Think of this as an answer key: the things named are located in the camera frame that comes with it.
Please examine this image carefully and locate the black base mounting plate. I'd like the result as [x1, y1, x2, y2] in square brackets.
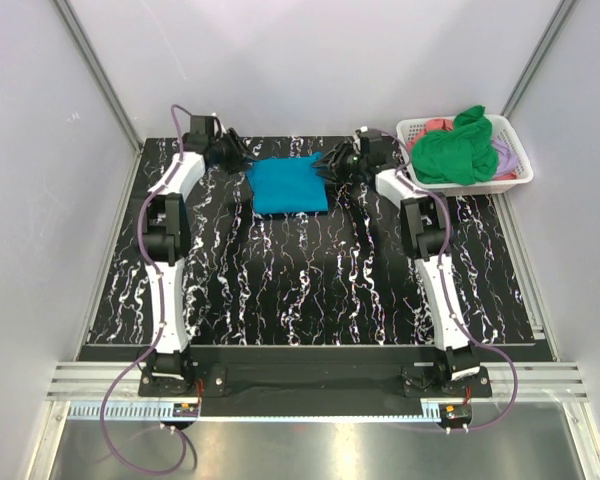
[139, 346, 492, 417]

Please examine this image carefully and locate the right aluminium frame post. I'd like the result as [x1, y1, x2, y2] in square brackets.
[501, 0, 579, 119]

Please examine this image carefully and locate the aluminium frame post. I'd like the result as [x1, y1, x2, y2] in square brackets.
[501, 0, 579, 119]
[50, 0, 144, 153]

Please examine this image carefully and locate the green t shirt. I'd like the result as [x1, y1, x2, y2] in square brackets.
[411, 105, 499, 186]

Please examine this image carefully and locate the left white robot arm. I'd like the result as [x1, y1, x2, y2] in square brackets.
[136, 114, 249, 397]

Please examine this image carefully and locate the aluminium rail bar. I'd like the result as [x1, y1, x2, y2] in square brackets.
[46, 362, 587, 404]

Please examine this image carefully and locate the lilac t shirt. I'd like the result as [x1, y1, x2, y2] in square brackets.
[491, 139, 519, 179]

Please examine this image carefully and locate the left aluminium frame post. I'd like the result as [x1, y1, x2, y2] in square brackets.
[50, 0, 144, 153]

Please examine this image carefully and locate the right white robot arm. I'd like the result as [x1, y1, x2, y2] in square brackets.
[312, 127, 480, 397]

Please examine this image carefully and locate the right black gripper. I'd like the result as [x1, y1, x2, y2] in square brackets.
[310, 140, 366, 185]

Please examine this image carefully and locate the white plastic laundry basket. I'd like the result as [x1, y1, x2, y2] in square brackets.
[396, 114, 534, 196]

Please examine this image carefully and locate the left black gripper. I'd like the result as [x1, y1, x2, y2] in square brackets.
[210, 129, 259, 176]

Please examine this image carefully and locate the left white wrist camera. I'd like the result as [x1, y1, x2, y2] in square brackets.
[212, 113, 227, 135]

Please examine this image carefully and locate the pink t shirt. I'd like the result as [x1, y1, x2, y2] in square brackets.
[407, 118, 454, 151]

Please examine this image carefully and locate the blue t shirt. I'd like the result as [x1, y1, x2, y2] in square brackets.
[246, 152, 328, 215]

